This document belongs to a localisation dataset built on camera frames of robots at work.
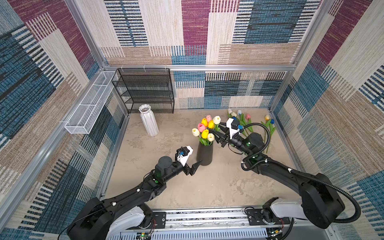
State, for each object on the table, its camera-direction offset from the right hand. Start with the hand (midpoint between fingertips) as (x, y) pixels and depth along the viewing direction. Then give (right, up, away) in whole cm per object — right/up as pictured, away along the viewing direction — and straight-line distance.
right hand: (212, 126), depth 72 cm
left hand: (-7, -13, +4) cm, 16 cm away
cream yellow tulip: (+45, +4, +39) cm, 60 cm away
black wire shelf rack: (-43, +28, +37) cm, 64 cm away
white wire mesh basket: (-74, +5, +20) cm, 77 cm away
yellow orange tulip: (-4, +2, +1) cm, 4 cm away
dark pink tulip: (+32, +6, +41) cm, 52 cm away
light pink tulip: (-1, +4, +3) cm, 6 cm away
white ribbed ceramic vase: (-36, +4, +22) cm, 43 cm away
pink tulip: (-5, 0, -2) cm, 6 cm away
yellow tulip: (-4, -6, -1) cm, 7 cm away
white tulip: (-8, -3, -2) cm, 8 cm away
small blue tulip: (+46, -2, +36) cm, 59 cm away
